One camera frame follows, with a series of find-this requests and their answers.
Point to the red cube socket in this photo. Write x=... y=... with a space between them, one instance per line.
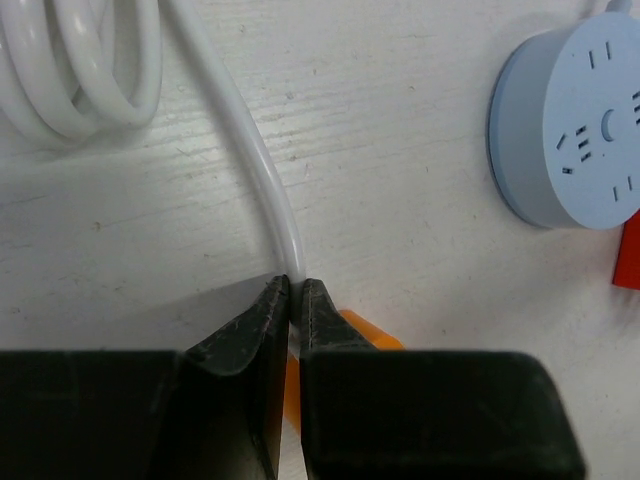
x=627 y=268

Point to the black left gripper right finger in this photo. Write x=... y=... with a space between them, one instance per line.
x=368 y=413

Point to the light blue round socket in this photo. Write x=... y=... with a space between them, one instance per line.
x=563 y=124

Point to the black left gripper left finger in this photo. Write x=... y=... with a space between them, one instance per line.
x=213 y=411

